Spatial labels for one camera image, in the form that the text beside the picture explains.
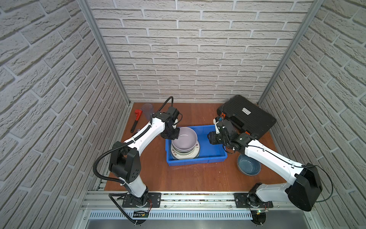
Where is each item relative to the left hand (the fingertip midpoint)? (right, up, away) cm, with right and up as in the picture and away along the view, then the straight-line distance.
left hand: (176, 135), depth 85 cm
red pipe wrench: (-32, +15, +25) cm, 44 cm away
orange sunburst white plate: (+8, -13, +2) cm, 15 cm away
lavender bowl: (+7, -3, 0) cm, 7 cm away
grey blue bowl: (+44, -19, 0) cm, 48 cm away
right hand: (+21, +1, -4) cm, 21 cm away
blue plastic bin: (+21, -12, +7) cm, 25 cm away
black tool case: (+51, +12, +19) cm, 56 cm away
